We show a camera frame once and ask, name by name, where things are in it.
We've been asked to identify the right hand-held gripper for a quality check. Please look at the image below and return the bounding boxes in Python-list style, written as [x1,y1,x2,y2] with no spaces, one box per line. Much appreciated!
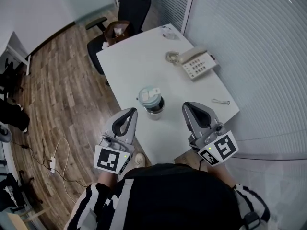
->
[181,101,239,168]

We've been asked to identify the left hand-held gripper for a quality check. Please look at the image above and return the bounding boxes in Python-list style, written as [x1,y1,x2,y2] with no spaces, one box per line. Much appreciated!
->
[93,107,139,175]

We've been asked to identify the light blue lidded tumbler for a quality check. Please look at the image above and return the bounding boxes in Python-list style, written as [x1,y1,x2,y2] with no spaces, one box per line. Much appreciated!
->
[143,96,166,122]

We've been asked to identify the light blue flip-top cup lid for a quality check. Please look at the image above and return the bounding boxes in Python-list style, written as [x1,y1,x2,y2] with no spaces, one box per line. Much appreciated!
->
[136,85,162,109]

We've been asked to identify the person's right forearm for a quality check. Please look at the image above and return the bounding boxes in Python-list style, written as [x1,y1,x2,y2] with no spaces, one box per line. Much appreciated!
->
[207,163,237,189]

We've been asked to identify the person's left forearm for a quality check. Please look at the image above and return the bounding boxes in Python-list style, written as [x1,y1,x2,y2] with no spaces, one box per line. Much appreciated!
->
[97,170,118,192]

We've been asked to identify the person's left shoe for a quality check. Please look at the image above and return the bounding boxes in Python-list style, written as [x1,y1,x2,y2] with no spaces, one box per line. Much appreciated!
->
[134,152,147,169]

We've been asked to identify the white desk telephone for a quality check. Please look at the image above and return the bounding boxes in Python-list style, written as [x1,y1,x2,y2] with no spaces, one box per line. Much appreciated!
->
[178,46,219,82]

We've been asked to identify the white power strip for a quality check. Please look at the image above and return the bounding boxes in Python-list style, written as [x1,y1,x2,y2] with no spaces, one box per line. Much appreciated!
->
[48,156,59,173]

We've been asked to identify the black office chair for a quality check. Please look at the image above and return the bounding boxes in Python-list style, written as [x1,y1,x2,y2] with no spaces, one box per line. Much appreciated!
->
[0,57,25,101]
[85,0,153,86]

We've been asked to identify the person's black striped top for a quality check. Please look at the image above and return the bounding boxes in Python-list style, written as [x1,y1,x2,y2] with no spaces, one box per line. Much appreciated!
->
[64,163,271,230]

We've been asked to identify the brown bag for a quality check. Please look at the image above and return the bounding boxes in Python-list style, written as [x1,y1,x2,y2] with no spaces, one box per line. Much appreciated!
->
[103,20,131,48]

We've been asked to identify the small white chargers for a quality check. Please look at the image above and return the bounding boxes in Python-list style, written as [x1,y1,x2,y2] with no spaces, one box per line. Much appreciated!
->
[160,25,181,41]

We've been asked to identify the black chair with white print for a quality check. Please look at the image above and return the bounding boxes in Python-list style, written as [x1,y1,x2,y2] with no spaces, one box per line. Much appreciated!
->
[0,170,44,212]

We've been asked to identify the white desk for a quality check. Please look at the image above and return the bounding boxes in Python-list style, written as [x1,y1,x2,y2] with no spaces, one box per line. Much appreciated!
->
[0,31,32,76]

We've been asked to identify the white cable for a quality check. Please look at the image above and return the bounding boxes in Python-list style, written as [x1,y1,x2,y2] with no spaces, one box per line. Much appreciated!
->
[54,138,78,204]

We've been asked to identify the coiled telephone cord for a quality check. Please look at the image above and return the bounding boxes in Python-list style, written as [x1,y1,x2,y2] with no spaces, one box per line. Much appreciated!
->
[165,51,181,64]

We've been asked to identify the black cable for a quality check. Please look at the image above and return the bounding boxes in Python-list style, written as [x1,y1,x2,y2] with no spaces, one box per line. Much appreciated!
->
[12,139,89,188]

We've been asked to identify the black strap buckle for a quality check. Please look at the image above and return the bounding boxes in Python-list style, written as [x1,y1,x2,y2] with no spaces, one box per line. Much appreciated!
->
[243,211,261,230]

